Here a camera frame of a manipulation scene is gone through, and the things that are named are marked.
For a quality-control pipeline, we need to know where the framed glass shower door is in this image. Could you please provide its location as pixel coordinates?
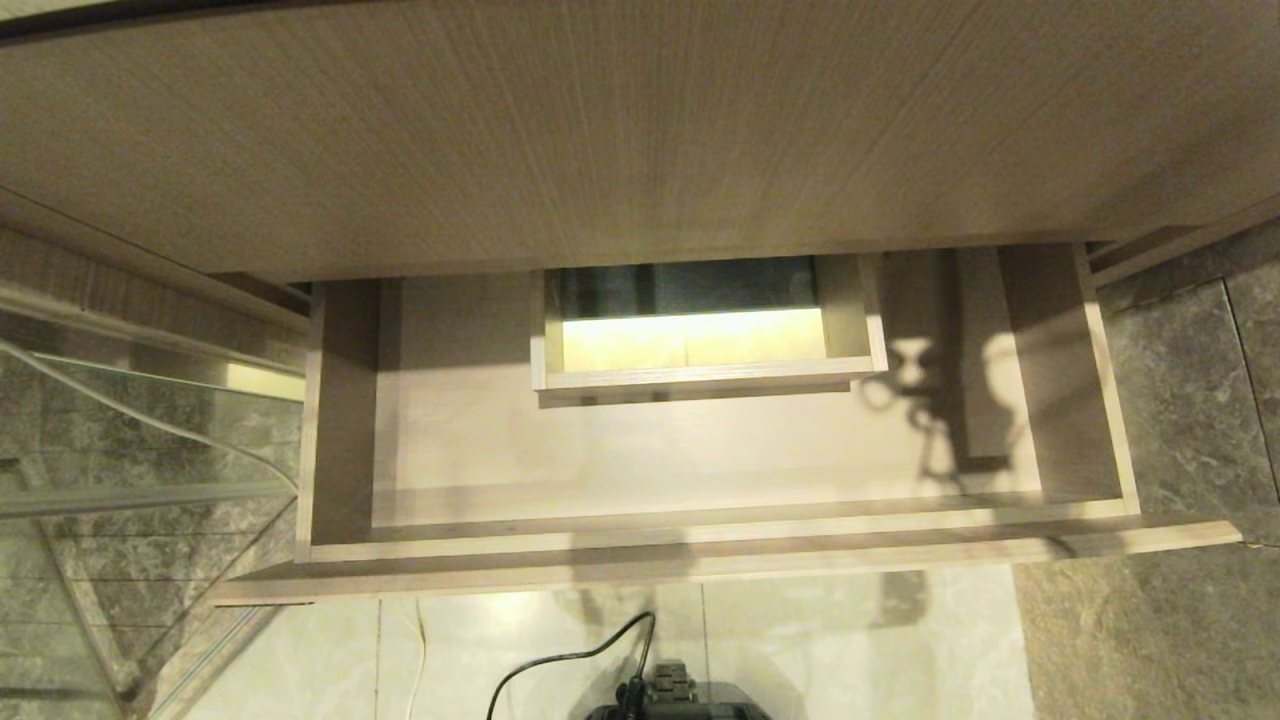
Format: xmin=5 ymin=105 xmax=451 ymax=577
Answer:
xmin=0 ymin=285 xmax=306 ymax=720

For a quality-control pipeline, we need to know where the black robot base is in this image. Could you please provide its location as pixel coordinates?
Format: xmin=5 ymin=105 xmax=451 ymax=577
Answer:
xmin=580 ymin=660 xmax=771 ymax=720

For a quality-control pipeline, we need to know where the beige wooden vanity cabinet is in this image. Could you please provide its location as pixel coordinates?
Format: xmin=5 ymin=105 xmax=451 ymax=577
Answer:
xmin=0 ymin=0 xmax=1280 ymax=336

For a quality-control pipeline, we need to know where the beige wooden drawer front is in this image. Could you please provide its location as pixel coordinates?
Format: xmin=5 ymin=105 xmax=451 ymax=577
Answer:
xmin=210 ymin=245 xmax=1243 ymax=609

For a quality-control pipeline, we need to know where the thin white cable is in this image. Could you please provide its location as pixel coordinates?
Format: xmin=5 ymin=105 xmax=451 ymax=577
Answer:
xmin=0 ymin=340 xmax=428 ymax=720

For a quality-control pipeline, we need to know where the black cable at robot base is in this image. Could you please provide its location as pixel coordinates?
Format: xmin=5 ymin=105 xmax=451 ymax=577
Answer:
xmin=487 ymin=612 xmax=658 ymax=720

